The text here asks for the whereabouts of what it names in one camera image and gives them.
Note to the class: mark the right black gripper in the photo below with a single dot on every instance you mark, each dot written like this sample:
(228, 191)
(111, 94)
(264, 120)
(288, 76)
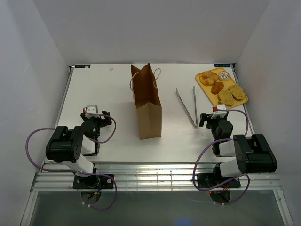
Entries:
(208, 117)

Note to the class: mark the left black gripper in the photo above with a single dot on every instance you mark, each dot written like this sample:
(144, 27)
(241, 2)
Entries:
(106, 121)

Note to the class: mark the herb bread slice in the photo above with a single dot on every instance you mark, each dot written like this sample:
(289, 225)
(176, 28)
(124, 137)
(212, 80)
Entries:
(237, 92)
(225, 97)

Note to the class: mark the small brown round bun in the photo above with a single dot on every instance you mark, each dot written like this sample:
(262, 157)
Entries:
(217, 87)

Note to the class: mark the metal tongs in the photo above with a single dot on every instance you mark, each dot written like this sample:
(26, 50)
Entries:
(190, 109)

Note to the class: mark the twisted golden bread roll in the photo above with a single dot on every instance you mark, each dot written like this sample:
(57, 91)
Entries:
(208, 78)

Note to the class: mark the white frosted donut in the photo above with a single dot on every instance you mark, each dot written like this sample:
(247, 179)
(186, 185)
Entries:
(223, 75)

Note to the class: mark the brown paper bag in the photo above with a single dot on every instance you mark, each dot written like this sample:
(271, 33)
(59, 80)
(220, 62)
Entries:
(143, 85)

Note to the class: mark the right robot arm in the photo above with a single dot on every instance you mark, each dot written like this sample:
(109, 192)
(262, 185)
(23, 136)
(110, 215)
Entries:
(251, 154)

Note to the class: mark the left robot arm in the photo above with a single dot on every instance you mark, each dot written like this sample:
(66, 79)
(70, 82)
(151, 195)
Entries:
(71, 147)

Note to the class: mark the yellow tray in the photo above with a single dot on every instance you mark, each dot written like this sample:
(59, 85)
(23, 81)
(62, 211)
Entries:
(214, 98)

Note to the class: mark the right corner label sticker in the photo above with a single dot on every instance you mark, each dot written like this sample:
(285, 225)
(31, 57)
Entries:
(222, 65)

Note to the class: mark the corner label sticker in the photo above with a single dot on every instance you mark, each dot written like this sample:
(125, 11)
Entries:
(222, 65)
(82, 66)

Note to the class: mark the left corner label sticker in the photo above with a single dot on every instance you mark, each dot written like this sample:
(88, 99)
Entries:
(82, 66)

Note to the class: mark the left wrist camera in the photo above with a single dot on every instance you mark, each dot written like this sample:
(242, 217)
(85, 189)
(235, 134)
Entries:
(92, 109)

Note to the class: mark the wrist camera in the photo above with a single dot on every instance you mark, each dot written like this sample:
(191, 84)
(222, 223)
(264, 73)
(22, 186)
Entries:
(92, 109)
(219, 107)

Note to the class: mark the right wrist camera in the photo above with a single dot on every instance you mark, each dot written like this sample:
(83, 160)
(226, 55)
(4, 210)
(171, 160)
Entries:
(219, 107)

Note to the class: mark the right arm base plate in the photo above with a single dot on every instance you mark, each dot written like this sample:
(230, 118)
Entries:
(206, 180)

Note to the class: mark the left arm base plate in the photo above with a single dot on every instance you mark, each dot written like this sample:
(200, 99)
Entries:
(92, 182)

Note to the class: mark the aluminium frame rail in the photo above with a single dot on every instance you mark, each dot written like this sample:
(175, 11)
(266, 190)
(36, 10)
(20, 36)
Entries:
(128, 177)

